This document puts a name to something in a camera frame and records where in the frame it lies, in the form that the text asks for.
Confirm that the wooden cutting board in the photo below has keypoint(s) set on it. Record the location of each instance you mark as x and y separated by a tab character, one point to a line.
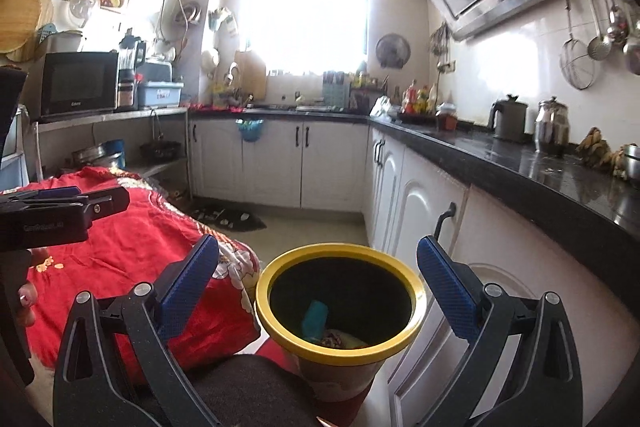
251	77

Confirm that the large steel pot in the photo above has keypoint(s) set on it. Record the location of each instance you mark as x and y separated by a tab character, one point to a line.
92	156

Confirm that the small brown jar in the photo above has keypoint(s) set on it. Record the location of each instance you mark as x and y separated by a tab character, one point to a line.
447	118

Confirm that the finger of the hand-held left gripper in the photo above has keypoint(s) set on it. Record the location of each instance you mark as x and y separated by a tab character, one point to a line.
107	202
50	193

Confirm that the black blender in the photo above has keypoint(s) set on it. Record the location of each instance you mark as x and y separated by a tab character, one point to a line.
131	72

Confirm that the dark floor mat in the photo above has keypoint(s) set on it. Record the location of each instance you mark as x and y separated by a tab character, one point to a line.
232	219

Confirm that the blue towel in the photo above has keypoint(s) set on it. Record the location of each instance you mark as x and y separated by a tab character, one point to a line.
315	317

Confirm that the hanging steel utensils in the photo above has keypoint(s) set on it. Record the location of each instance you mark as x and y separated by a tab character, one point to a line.
439	44

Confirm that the kitchen window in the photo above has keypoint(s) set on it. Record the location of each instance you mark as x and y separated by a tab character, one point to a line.
305	7

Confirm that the round bamboo tray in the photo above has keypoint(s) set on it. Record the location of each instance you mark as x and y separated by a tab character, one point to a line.
22	22

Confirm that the yellow rimmed bin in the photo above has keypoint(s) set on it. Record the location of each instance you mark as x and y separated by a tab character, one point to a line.
340	369

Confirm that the steel sink faucet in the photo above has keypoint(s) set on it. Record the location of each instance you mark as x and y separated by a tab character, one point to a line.
231	74

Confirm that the teal fly swatter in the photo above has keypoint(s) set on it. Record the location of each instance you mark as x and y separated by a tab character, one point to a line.
46	37

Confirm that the group of condiment bottles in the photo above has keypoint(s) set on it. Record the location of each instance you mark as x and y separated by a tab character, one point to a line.
417	99

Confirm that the grey kettle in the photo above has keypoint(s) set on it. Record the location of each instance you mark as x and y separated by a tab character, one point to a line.
509	119

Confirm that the hanging utensil holder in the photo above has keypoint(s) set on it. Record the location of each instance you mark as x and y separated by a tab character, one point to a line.
222	23

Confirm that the clear plastic bag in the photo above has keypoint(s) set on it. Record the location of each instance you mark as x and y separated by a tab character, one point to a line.
384	107

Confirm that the steel teapot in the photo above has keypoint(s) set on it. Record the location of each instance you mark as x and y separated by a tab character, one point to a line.
552	127

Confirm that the wall power outlet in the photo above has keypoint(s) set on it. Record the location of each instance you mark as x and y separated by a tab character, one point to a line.
449	66

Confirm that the black kitchen countertop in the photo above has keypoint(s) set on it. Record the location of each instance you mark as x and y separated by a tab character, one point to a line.
525	172

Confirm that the white hanging colander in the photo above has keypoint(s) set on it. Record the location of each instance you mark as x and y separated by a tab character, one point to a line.
210	62

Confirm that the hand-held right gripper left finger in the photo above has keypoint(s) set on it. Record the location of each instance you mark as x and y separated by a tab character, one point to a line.
187	287

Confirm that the blue plastic storage box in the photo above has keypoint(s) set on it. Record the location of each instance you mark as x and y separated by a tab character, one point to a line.
159	94

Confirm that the steel shelf table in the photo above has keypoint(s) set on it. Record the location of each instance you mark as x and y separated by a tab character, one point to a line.
110	114

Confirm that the blue hanging door bin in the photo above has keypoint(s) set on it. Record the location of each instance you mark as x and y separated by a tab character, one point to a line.
249	131

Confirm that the bundle of leaf-wrapped dumplings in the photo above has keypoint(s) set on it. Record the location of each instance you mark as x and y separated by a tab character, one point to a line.
600	154

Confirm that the small white fan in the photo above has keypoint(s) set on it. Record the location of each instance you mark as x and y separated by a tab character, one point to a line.
84	4

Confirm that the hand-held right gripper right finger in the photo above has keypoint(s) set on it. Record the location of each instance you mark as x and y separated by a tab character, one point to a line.
447	292

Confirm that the blue enamel pot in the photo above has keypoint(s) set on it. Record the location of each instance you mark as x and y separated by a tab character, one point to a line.
115	146

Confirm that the person's left hand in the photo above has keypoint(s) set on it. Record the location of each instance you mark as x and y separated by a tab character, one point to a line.
26	301

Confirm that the teal knife holder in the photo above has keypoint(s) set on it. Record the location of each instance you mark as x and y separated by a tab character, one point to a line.
335	91

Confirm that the white kitchen cabinets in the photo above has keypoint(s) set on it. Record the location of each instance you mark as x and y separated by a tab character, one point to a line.
330	167

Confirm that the person's dark trouser leg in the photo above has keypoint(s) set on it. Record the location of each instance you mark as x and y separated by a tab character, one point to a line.
250	392

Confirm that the grey storage box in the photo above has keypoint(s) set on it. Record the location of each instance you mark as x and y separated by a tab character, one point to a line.
157	71

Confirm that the black microwave oven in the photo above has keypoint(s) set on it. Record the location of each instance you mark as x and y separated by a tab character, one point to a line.
77	84

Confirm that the steel slotted spoon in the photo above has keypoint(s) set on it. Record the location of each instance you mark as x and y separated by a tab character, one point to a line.
599	47

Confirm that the red floral blanket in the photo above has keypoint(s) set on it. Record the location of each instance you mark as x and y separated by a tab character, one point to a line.
125	247

